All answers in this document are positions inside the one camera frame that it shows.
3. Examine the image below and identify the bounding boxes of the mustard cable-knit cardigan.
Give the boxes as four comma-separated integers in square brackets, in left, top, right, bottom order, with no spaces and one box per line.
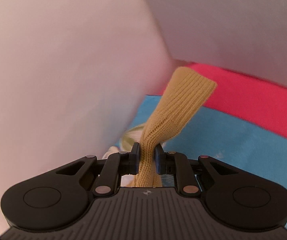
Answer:
[127,67,217,187]

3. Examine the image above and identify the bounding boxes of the pink floral bed sheet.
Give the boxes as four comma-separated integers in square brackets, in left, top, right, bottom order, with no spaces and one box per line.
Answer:
[103,94,287,235]

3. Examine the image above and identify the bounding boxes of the red cloth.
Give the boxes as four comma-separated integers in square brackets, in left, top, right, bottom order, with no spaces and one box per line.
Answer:
[155,59,287,145]

